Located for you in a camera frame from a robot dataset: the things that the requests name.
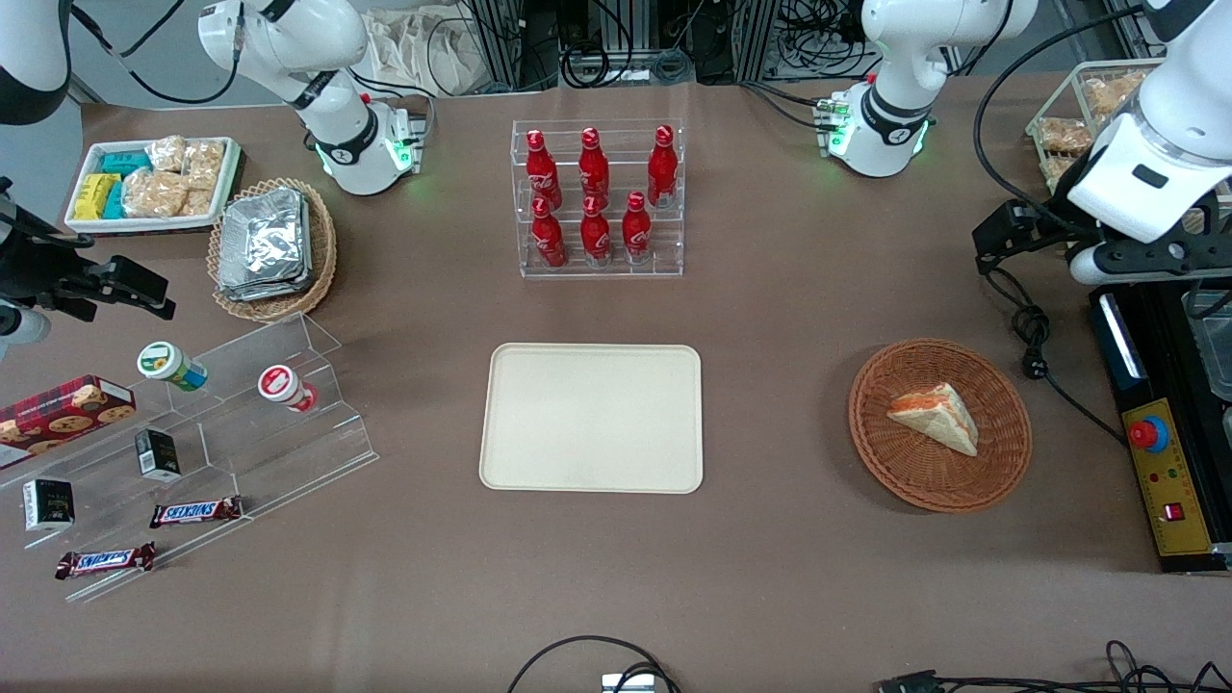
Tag clear acrylic stepped shelf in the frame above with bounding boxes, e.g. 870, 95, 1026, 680
0, 312, 380, 604

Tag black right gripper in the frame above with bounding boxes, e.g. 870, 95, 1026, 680
0, 177, 178, 324

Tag black background cable bundle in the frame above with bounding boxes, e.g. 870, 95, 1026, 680
556, 0, 696, 90

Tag beige cloth bag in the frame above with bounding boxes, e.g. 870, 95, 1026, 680
364, 8, 484, 97

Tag red cola bottle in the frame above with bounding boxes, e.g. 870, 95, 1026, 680
525, 129, 563, 211
579, 195, 613, 267
530, 197, 568, 270
646, 125, 679, 209
621, 192, 654, 264
577, 127, 611, 209

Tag red lid yogurt cup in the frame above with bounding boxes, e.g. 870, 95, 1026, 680
257, 364, 320, 414

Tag black tangled thin cables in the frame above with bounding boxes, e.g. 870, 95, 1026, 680
938, 639, 1232, 693

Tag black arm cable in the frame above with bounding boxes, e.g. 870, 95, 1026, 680
69, 0, 244, 107
972, 3, 1171, 228

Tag triangular sandwich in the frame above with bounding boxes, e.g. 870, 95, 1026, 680
885, 382, 980, 458

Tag red cookie box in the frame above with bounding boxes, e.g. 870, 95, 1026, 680
0, 374, 138, 471

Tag white rectangular snack tray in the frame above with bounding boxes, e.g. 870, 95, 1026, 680
64, 136, 243, 236

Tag aluminium frame profile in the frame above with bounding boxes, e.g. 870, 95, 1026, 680
462, 0, 542, 93

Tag clear acrylic bottle rack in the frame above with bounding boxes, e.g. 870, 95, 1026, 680
510, 117, 685, 280

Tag white wire rack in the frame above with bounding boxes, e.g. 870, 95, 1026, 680
1024, 59, 1232, 238

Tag small black white carton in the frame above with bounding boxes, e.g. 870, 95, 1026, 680
22, 477, 77, 533

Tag yellow snack pack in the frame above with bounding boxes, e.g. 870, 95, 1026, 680
73, 172, 122, 221

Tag black power cable with plug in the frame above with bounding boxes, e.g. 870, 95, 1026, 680
984, 266, 1129, 447

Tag silver foil pack stack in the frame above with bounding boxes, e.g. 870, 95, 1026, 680
217, 187, 315, 303

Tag black yellow control box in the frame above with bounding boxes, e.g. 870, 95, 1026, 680
1088, 277, 1232, 577

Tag green lid yogurt cup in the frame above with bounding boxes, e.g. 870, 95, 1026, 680
136, 341, 209, 393

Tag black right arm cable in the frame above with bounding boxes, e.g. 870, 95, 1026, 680
69, 0, 244, 107

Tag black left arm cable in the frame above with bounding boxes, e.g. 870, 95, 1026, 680
972, 3, 1171, 228

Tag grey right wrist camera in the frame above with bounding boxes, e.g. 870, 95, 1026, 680
0, 302, 52, 360

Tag brown snickers bar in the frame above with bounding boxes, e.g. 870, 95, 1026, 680
54, 542, 158, 580
149, 495, 244, 529

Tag beige plastic tray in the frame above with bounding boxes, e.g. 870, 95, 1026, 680
478, 343, 705, 496

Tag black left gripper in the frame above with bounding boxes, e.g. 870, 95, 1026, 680
971, 197, 1232, 288

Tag black looped cable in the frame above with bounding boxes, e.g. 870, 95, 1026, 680
506, 634, 682, 693

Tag round brown wicker basket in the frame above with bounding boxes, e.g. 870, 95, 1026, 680
848, 338, 1034, 514

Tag clear plastic container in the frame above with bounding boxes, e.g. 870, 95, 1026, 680
1180, 287, 1232, 403

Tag oval wicker basket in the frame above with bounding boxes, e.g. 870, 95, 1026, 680
206, 177, 339, 323

